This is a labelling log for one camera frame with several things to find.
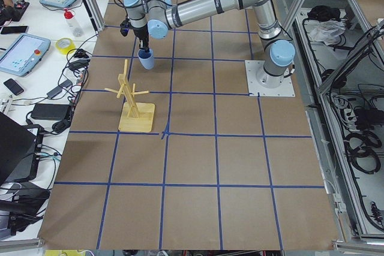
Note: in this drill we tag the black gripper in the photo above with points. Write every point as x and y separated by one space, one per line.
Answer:
140 33

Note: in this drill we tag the light blue cup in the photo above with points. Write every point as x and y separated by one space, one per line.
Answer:
146 58

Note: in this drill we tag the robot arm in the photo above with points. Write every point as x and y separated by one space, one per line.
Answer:
155 18

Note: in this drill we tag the wooden cup rack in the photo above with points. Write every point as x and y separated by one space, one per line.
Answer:
135 116

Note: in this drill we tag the clear bottle red cap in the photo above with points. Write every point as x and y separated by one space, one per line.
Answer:
73 23

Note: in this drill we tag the yellow tape roll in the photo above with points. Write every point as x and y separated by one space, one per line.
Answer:
65 45

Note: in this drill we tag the black power adapter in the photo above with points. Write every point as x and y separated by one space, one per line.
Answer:
50 112

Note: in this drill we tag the near teach pendant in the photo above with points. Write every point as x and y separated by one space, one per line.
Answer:
24 54

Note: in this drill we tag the black smartphone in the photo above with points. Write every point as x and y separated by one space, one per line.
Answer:
13 87

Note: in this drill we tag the black laptop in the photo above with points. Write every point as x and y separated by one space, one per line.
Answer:
19 147

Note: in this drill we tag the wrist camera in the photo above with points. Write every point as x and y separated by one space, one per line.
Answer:
125 27

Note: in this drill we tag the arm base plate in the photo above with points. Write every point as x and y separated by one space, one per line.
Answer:
261 84

